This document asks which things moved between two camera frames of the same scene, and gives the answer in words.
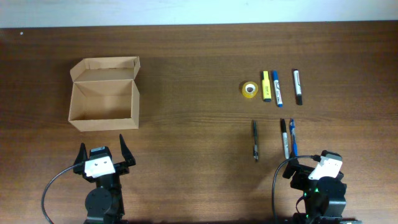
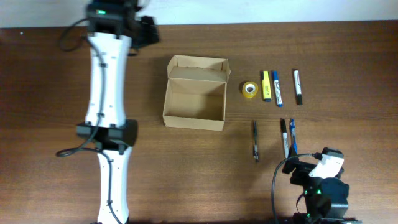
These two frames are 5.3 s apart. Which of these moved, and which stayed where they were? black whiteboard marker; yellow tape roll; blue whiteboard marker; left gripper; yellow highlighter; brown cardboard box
Moved: left gripper; brown cardboard box
Stayed: yellow tape roll; yellow highlighter; black whiteboard marker; blue whiteboard marker
